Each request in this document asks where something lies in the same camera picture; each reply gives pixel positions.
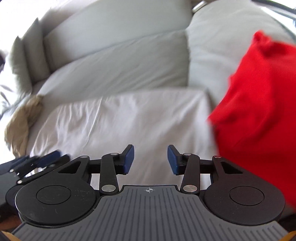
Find white t-shirt with script print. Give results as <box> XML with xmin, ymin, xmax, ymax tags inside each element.
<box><xmin>29</xmin><ymin>88</ymin><xmax>217</xmax><ymax>185</ymax></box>

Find tan brown garment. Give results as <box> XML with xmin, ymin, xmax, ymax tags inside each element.
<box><xmin>4</xmin><ymin>95</ymin><xmax>44</xmax><ymax>158</ymax></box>

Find red garment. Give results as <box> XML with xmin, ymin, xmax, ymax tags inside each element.
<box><xmin>209</xmin><ymin>31</ymin><xmax>295</xmax><ymax>207</ymax></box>

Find front grey-green cushion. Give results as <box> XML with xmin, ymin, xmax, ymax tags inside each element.
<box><xmin>9</xmin><ymin>36</ymin><xmax>32</xmax><ymax>96</ymax></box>

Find grey-green cushion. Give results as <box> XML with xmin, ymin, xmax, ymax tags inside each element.
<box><xmin>22</xmin><ymin>18</ymin><xmax>51</xmax><ymax>83</ymax></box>
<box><xmin>9</xmin><ymin>36</ymin><xmax>32</xmax><ymax>96</ymax></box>

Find grey-green sofa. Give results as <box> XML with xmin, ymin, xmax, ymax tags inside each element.
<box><xmin>0</xmin><ymin>0</ymin><xmax>296</xmax><ymax>163</ymax></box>

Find rear grey-green cushion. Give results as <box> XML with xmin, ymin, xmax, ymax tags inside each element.
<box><xmin>22</xmin><ymin>18</ymin><xmax>51</xmax><ymax>83</ymax></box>

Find small white device on sofa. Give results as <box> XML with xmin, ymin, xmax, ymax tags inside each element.
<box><xmin>192</xmin><ymin>1</ymin><xmax>208</xmax><ymax>13</ymax></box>

